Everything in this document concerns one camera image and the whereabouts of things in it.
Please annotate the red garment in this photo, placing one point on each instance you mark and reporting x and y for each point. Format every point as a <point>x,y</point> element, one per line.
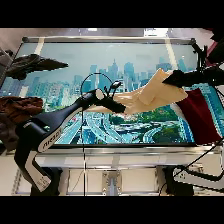
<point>200,116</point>

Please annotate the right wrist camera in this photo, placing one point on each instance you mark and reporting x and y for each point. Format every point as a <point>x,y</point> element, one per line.
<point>199,56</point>

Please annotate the silver frame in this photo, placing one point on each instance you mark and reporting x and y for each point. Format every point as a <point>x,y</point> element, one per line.
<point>116,150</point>

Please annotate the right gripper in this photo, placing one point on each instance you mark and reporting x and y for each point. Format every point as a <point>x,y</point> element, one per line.
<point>181,78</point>

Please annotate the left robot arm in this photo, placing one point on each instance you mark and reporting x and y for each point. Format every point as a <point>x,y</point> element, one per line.
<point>43,133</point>

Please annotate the brown garment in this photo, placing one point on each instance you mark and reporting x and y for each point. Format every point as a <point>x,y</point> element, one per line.
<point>18,111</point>

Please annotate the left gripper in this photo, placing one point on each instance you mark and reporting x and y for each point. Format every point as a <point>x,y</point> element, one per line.
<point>115,105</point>

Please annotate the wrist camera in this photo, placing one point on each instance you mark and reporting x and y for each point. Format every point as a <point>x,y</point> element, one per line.
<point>199,56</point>
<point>113,87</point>

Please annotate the dark grey garment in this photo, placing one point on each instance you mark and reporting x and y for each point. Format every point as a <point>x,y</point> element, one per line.
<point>33,64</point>

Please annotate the cream shirt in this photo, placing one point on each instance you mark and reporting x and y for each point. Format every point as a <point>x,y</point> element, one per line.
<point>150,96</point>

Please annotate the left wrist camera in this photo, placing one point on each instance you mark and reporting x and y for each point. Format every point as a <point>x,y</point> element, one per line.
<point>113,87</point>

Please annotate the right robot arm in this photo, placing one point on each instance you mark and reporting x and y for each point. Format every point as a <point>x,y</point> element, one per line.
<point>213,71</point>

